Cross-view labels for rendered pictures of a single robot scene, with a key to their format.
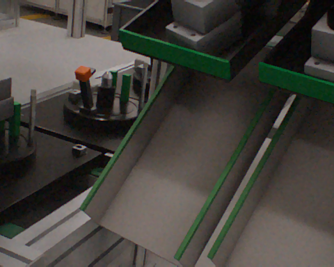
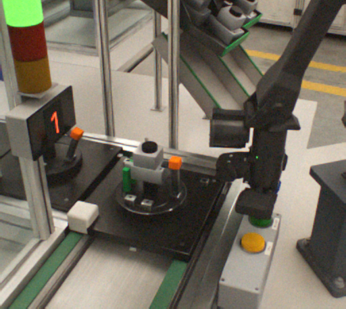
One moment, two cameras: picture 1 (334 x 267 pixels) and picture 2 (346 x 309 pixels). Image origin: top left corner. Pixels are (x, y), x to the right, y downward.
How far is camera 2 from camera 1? 1.28 m
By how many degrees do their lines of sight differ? 82
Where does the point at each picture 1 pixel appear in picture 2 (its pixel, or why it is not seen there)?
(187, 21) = (236, 27)
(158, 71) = (174, 72)
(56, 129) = (90, 179)
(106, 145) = (109, 155)
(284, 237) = not seen: hidden behind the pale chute
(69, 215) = (200, 161)
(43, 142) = (117, 180)
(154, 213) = not seen: hidden behind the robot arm
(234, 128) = (201, 68)
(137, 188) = not seen: hidden behind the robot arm
